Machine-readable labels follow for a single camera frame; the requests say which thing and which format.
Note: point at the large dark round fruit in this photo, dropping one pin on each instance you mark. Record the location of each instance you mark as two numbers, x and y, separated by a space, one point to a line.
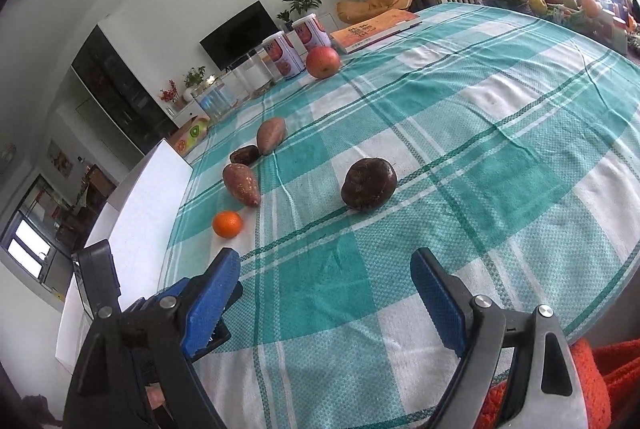
369 191

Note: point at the sweet potato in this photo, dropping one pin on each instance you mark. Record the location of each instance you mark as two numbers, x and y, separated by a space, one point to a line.
241 184
270 135

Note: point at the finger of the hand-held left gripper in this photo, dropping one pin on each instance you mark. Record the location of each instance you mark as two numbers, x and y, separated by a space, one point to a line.
172 289

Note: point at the green plant white pot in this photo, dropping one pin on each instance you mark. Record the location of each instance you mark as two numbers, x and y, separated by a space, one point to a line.
194 79

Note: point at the small green potted plant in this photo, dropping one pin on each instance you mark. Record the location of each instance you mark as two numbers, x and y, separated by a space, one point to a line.
285 18

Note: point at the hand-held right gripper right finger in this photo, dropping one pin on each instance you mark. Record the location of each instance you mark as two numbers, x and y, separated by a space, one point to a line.
440 304

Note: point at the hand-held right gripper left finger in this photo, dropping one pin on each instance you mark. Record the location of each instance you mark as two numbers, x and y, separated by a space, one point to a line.
215 299

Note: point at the red apple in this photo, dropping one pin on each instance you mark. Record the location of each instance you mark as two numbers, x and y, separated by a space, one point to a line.
322 63

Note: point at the white cardboard box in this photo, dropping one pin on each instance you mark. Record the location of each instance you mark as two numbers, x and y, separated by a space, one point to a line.
135 209

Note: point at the red knit garment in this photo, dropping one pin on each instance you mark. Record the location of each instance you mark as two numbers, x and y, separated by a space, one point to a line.
597 379

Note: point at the bright window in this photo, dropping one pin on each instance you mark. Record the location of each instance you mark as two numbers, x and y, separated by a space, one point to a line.
27 249

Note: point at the green checked tablecloth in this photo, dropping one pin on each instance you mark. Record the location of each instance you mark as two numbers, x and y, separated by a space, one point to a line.
450 134

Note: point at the black television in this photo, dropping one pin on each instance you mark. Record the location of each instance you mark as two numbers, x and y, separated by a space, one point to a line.
239 34

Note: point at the fruit printed box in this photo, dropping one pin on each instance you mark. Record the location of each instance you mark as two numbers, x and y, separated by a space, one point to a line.
190 135

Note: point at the basket of assorted produce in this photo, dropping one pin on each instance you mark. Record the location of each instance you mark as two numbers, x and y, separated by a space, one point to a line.
550 4

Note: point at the white television cabinet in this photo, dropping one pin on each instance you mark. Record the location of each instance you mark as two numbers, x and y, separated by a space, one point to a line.
192 109

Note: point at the glass jar gold lid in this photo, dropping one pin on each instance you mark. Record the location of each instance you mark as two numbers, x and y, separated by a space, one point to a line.
215 100

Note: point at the glass jar black lid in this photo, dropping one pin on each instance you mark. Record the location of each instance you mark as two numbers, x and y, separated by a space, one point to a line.
250 71

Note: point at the red flower vase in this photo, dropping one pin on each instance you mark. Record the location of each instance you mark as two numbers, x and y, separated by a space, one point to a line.
169 95

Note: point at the small orange tangerine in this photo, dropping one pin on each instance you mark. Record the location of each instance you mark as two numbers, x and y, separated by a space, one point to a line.
227 224

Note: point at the pink printed can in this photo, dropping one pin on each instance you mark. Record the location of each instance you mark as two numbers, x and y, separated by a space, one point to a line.
282 56
310 34

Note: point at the orange book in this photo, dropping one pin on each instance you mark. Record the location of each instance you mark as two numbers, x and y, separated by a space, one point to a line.
375 30

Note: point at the large green potted plant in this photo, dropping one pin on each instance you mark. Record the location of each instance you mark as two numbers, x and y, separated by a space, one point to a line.
302 1

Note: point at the dark glass cabinet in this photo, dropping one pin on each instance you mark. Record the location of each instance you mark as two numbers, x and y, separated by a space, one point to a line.
115 89

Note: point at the small dark wrinkled fruit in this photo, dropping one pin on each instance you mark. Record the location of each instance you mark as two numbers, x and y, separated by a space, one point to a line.
244 155

